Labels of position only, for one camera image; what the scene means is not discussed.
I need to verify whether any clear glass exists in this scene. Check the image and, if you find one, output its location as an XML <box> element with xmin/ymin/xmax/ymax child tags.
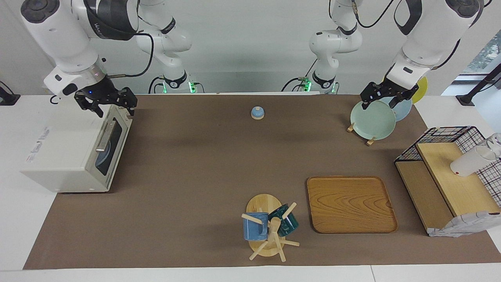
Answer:
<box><xmin>479</xmin><ymin>132</ymin><xmax>501</xmax><ymax>159</ymax></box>

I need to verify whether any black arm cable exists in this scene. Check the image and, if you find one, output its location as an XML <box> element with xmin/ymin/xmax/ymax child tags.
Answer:
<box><xmin>106</xmin><ymin>32</ymin><xmax>155</xmax><ymax>79</ymax></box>
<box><xmin>351</xmin><ymin>0</ymin><xmax>494</xmax><ymax>29</ymax></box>

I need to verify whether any black stand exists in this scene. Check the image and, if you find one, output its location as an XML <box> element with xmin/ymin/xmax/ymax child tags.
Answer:
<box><xmin>456</xmin><ymin>63</ymin><xmax>501</xmax><ymax>106</ymax></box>

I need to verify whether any blue plate in rack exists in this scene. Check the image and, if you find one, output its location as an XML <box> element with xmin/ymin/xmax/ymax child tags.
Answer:
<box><xmin>380</xmin><ymin>96</ymin><xmax>413</xmax><ymax>122</ymax></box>

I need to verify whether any white cup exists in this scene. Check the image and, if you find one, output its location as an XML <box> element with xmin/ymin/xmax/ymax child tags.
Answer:
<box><xmin>450</xmin><ymin>146</ymin><xmax>497</xmax><ymax>177</ymax></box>

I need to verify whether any brown table mat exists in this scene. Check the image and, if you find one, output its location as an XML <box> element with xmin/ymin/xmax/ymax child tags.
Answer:
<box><xmin>23</xmin><ymin>94</ymin><xmax>501</xmax><ymax>270</ymax></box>

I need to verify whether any wooden tray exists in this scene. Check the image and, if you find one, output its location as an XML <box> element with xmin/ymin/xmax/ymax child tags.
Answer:
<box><xmin>306</xmin><ymin>176</ymin><xmax>398</xmax><ymax>234</ymax></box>

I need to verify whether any grey white cloth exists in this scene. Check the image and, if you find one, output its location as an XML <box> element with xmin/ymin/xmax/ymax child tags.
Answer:
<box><xmin>427</xmin><ymin>211</ymin><xmax>501</xmax><ymax>238</ymax></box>

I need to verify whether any yellow plate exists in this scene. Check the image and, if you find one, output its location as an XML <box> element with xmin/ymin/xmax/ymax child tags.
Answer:
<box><xmin>411</xmin><ymin>76</ymin><xmax>428</xmax><ymax>104</ymax></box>

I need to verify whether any wooden mug tree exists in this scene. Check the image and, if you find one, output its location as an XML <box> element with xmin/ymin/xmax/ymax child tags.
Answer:
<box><xmin>241</xmin><ymin>193</ymin><xmax>300</xmax><ymax>262</ymax></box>

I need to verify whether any blue mug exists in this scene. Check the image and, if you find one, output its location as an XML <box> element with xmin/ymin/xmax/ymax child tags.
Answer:
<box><xmin>243</xmin><ymin>212</ymin><xmax>269</xmax><ymax>241</ymax></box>

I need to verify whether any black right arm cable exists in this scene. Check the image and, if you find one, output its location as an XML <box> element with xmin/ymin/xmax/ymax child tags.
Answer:
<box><xmin>106</xmin><ymin>32</ymin><xmax>155</xmax><ymax>79</ymax></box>

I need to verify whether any black base cable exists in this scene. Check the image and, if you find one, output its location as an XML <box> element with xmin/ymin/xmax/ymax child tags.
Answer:
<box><xmin>148</xmin><ymin>76</ymin><xmax>165</xmax><ymax>94</ymax></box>
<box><xmin>281</xmin><ymin>59</ymin><xmax>318</xmax><ymax>92</ymax></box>

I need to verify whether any black clamp base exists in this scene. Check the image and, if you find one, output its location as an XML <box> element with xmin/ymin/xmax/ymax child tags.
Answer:
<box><xmin>0</xmin><ymin>80</ymin><xmax>21</xmax><ymax>106</ymax></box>

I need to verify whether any dark green mug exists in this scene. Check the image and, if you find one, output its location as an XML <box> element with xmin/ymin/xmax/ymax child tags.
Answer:
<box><xmin>268</xmin><ymin>204</ymin><xmax>299</xmax><ymax>237</ymax></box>

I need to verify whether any white toaster oven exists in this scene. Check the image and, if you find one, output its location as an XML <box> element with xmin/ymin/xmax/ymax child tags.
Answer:
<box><xmin>20</xmin><ymin>103</ymin><xmax>133</xmax><ymax>193</ymax></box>

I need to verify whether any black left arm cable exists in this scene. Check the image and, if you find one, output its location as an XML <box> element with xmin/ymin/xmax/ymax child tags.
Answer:
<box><xmin>351</xmin><ymin>0</ymin><xmax>494</xmax><ymax>29</ymax></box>

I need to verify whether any wooden stepped shelf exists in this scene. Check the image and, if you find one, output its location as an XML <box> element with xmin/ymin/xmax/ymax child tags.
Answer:
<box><xmin>395</xmin><ymin>142</ymin><xmax>501</xmax><ymax>235</ymax></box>

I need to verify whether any glass oven door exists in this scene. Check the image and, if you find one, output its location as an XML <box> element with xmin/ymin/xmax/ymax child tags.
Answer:
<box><xmin>91</xmin><ymin>105</ymin><xmax>133</xmax><ymax>192</ymax></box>

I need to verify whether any wooden plate rack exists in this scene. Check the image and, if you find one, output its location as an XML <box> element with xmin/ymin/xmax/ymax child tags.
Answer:
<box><xmin>347</xmin><ymin>123</ymin><xmax>376</xmax><ymax>146</ymax></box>

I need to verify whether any green plate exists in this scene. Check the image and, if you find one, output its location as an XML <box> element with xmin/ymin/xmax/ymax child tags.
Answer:
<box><xmin>350</xmin><ymin>99</ymin><xmax>396</xmax><ymax>141</ymax></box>

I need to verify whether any black wire basket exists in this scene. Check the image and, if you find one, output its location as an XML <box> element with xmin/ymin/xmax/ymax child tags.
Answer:
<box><xmin>394</xmin><ymin>126</ymin><xmax>501</xmax><ymax>208</ymax></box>

